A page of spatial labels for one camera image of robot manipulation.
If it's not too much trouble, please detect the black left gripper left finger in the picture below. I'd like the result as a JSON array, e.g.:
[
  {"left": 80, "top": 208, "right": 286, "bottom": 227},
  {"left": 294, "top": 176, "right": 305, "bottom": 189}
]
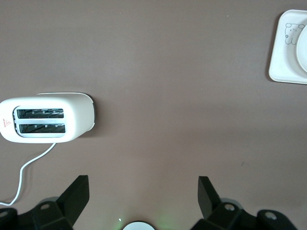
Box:
[{"left": 0, "top": 175, "right": 90, "bottom": 230}]

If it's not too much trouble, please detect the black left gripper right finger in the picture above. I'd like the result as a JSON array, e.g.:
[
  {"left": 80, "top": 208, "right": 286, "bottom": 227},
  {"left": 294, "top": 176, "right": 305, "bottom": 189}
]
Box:
[{"left": 191, "top": 176, "right": 298, "bottom": 230}]

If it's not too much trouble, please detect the cream round plate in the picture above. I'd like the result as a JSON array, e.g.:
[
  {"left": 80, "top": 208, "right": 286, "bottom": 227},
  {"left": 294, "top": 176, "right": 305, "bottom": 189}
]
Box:
[{"left": 295, "top": 23, "right": 307, "bottom": 74}]

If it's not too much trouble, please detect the white two-slot toaster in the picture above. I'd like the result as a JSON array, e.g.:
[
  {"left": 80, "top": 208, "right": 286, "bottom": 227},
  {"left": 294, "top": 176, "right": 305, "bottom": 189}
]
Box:
[{"left": 0, "top": 92, "right": 97, "bottom": 144}]

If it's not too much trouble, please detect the cream rectangular rabbit-print tray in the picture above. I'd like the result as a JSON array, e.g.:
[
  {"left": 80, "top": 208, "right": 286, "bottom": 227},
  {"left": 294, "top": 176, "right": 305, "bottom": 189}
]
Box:
[{"left": 268, "top": 9, "right": 307, "bottom": 85}]

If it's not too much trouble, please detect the white toaster power cable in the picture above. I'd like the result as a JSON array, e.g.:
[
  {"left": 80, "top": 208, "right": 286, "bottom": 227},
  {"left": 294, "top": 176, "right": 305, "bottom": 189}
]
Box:
[{"left": 0, "top": 142, "right": 58, "bottom": 207}]

